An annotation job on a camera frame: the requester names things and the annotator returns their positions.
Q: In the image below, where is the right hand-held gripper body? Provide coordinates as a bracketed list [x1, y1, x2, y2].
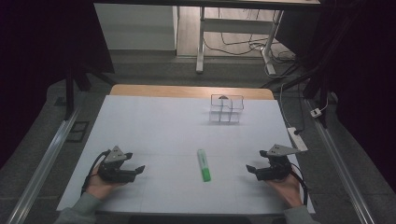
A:
[255, 143, 303, 182]

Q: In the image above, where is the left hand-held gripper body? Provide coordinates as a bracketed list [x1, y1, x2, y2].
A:
[97, 145, 138, 184]

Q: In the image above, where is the person's left hand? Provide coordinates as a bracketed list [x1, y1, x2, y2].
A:
[85, 163, 126, 201]

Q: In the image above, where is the person's right hand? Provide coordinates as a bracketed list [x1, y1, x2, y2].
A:
[265, 172, 304, 209]

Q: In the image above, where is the white power strip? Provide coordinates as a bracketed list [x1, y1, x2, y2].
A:
[286, 126, 309, 153]

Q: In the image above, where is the green highlighter pen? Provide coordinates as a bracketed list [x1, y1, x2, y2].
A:
[196, 148, 212, 183]

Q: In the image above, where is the white paper mat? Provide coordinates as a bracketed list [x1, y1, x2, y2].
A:
[56, 94, 316, 217]

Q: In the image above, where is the black floor plate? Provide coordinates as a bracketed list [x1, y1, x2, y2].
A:
[65, 120, 91, 144]

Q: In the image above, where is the clear acrylic organizer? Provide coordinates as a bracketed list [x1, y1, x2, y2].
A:
[208, 93, 246, 124]

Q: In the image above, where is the black metal stand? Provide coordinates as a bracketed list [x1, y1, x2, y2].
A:
[261, 18, 356, 129]
[63, 59, 117, 121]

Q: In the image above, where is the wooden table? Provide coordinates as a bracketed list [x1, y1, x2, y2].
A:
[108, 83, 276, 101]

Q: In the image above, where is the dark curtain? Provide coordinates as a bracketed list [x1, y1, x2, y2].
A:
[275, 0, 396, 194]
[0, 0, 115, 171]

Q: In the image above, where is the white cabinet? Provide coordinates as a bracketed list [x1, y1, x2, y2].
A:
[93, 3, 179, 51]

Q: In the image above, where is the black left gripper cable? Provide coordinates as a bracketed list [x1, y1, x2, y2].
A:
[80, 149, 112, 196]

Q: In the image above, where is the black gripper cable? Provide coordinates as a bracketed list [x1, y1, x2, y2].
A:
[80, 149, 112, 196]
[290, 162, 310, 207]

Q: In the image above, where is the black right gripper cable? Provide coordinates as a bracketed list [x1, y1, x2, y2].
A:
[290, 162, 310, 207]

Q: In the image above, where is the metal floor rail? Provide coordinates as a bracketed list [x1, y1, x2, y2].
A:
[305, 98, 376, 224]
[5, 105, 82, 224]

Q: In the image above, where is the tangle of floor cables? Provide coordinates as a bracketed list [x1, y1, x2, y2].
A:
[204, 7, 297, 78]

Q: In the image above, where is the white desk frame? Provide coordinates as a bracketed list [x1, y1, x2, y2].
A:
[195, 5, 285, 77]

